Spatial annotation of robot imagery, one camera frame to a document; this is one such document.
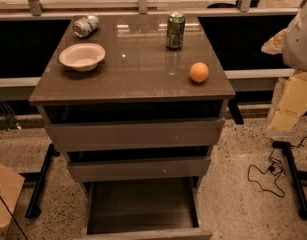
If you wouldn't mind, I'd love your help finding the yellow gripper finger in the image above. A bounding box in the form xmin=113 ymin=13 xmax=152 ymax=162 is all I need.
xmin=261 ymin=29 xmax=287 ymax=55
xmin=270 ymin=72 xmax=307 ymax=132

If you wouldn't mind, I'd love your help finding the orange fruit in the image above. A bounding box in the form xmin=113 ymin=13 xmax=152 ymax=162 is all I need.
xmin=190 ymin=62 xmax=209 ymax=83

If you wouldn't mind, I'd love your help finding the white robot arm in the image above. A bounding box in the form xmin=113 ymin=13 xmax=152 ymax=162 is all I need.
xmin=261 ymin=3 xmax=307 ymax=135

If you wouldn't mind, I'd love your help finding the grey drawer cabinet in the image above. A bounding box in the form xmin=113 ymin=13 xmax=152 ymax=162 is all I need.
xmin=28 ymin=14 xmax=236 ymax=240

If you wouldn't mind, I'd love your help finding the open grey bottom drawer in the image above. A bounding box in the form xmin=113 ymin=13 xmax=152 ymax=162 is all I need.
xmin=75 ymin=177 xmax=212 ymax=240

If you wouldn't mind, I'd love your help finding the grey middle drawer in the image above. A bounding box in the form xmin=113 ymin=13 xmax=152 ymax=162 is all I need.
xmin=67 ymin=157 xmax=210 ymax=182

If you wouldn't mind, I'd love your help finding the grey top drawer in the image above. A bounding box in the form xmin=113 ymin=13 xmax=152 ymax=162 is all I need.
xmin=46 ymin=118 xmax=224 ymax=152

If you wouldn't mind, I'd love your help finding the black right table leg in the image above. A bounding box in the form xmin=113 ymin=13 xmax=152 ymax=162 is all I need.
xmin=272 ymin=141 xmax=307 ymax=220

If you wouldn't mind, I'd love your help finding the black table leg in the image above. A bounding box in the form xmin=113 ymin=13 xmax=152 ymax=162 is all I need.
xmin=272 ymin=141 xmax=307 ymax=220
xmin=25 ymin=144 xmax=59 ymax=219

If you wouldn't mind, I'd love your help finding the upright green soda can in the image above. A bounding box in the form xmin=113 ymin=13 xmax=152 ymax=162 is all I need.
xmin=166 ymin=11 xmax=185 ymax=49

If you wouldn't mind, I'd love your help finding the white paper bowl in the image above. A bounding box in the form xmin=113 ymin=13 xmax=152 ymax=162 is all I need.
xmin=59 ymin=43 xmax=105 ymax=72

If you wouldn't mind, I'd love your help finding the lying silver green soda can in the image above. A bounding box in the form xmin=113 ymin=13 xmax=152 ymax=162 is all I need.
xmin=72 ymin=14 xmax=99 ymax=38

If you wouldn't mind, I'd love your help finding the black left table leg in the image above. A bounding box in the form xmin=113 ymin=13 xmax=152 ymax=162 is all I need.
xmin=25 ymin=144 xmax=59 ymax=219

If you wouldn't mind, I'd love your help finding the cardboard box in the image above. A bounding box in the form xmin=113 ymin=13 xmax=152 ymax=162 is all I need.
xmin=0 ymin=163 xmax=24 ymax=240

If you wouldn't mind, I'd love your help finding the black cable on floor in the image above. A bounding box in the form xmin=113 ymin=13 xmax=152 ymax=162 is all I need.
xmin=247 ymin=135 xmax=307 ymax=199

